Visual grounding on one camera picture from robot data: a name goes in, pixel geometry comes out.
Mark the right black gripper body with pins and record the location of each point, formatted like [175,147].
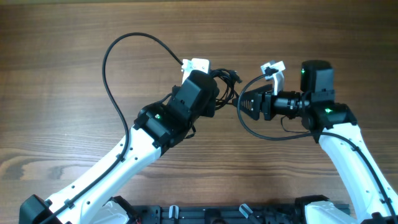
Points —
[266,106]

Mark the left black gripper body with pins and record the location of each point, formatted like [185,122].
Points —
[209,111]

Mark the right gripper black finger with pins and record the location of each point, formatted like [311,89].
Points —
[256,94]
[250,107]

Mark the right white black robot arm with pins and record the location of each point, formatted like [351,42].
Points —
[335,128]

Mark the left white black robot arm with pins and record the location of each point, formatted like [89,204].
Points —
[157,128]

